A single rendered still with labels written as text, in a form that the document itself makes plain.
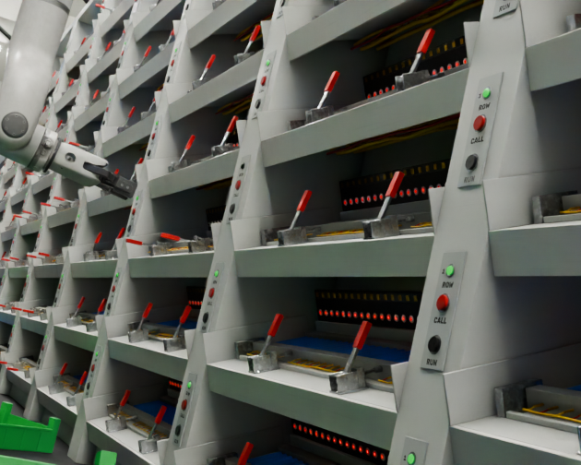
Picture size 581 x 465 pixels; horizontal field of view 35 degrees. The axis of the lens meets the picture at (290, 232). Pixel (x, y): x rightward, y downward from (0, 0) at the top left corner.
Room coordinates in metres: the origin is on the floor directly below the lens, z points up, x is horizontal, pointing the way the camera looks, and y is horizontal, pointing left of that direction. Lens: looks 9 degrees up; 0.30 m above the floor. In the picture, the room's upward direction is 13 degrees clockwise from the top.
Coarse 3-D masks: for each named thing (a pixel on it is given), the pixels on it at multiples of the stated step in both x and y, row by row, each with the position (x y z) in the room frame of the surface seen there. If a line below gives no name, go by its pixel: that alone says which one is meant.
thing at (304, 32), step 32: (352, 0) 1.31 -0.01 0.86; (384, 0) 1.23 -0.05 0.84; (416, 0) 1.33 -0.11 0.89; (448, 0) 1.36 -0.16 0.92; (480, 0) 1.28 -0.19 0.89; (288, 32) 1.53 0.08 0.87; (320, 32) 1.42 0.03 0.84; (352, 32) 1.52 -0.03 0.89; (384, 32) 1.55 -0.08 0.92; (416, 32) 1.45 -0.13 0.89
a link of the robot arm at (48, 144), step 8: (48, 136) 1.72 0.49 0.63; (56, 136) 1.74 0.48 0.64; (40, 144) 1.71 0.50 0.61; (48, 144) 1.71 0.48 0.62; (56, 144) 1.74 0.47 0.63; (40, 152) 1.72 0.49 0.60; (48, 152) 1.72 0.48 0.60; (32, 160) 1.72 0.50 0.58; (40, 160) 1.72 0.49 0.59; (48, 160) 1.74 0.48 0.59; (32, 168) 1.74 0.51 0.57; (40, 168) 1.74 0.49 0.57
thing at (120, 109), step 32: (160, 0) 2.85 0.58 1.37; (128, 32) 2.87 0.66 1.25; (160, 32) 2.86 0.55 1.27; (128, 64) 2.83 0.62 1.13; (128, 96) 2.84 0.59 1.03; (128, 160) 2.86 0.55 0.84; (96, 224) 2.84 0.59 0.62; (64, 288) 2.82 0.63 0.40; (96, 288) 2.86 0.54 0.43; (64, 352) 2.84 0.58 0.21; (32, 384) 2.89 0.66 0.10; (32, 416) 2.83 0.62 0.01
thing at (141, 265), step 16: (144, 240) 2.19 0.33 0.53; (160, 240) 2.20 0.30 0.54; (128, 256) 2.18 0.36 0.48; (144, 256) 2.10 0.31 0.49; (160, 256) 1.93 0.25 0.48; (176, 256) 1.83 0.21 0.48; (192, 256) 1.74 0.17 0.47; (208, 256) 1.65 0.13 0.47; (144, 272) 2.07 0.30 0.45; (160, 272) 1.95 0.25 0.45; (176, 272) 1.85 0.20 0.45; (192, 272) 1.76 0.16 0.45; (208, 272) 1.67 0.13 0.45
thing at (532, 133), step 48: (480, 48) 0.96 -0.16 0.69; (528, 96) 0.90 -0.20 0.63; (576, 96) 0.92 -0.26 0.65; (528, 144) 0.90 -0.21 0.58; (576, 144) 0.92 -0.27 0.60; (480, 192) 0.91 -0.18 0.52; (480, 240) 0.90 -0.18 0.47; (432, 288) 0.96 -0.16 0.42; (480, 288) 0.89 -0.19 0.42; (528, 288) 0.91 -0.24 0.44; (576, 288) 0.94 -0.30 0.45; (480, 336) 0.90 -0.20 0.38; (528, 336) 0.92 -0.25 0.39; (576, 336) 0.94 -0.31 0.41; (432, 384) 0.93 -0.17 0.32; (432, 432) 0.91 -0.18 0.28
